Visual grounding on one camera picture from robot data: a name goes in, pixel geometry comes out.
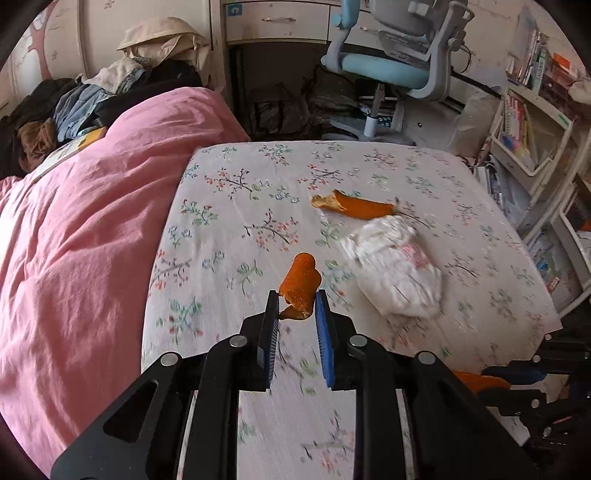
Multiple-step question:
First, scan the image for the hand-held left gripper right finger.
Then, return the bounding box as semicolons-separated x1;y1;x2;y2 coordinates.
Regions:
314;290;539;480

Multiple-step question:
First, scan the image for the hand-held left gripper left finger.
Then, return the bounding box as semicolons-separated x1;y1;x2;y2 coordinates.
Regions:
51;291;282;480

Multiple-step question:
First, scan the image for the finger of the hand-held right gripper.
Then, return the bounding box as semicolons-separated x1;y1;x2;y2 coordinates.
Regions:
480;355;570;385
475;389;549;418

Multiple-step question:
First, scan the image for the curled orange peel piece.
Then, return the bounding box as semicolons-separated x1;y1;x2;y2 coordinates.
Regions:
278;252;323;321

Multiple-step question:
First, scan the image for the crumpled white tissue paper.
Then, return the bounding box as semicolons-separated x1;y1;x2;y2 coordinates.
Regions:
341;216;443;319

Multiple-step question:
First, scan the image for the floral bed sheet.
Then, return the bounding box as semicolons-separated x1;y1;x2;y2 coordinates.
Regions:
141;141;564;480

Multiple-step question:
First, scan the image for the long orange peel strip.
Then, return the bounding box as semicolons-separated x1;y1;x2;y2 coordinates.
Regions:
311;189;398;217

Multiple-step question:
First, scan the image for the stack of papers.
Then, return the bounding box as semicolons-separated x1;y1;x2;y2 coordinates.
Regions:
473;157;522;217

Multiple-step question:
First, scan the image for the pink blanket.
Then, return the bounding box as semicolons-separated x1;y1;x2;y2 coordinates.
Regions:
0;87;250;476

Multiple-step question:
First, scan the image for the dark bag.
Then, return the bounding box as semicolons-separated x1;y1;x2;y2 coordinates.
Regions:
252;83;310;134

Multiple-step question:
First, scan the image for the row of upright books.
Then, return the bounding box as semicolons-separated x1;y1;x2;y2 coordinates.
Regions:
505;18;555;88
501;95;532;158

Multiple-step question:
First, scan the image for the white bookshelf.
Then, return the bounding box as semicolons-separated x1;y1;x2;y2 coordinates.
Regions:
487;60;591;315

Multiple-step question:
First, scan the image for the yellow white book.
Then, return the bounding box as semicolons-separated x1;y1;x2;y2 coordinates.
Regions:
32;127;108;178

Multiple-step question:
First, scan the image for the blue grey office chair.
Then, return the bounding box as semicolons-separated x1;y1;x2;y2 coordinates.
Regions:
321;0;476;146

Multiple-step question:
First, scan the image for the pile of black clothes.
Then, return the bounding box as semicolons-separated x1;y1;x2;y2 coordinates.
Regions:
0;60;204;178

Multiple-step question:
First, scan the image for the blue denim garment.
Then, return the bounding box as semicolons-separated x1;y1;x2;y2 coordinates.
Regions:
53;85;114;141

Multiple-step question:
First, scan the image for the brown cloth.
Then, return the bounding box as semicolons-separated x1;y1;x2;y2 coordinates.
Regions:
18;119;58;171

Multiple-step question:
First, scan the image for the white garment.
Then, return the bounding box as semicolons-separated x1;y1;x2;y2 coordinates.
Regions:
83;58;144;90

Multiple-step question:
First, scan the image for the white desk with drawers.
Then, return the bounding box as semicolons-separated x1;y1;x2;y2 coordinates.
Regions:
224;0;370;47

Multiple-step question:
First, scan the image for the beige cloth bag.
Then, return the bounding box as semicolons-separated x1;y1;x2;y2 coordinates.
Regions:
117;17;211;70

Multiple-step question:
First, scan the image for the pink white headboard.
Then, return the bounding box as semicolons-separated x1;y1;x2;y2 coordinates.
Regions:
0;0;218;107

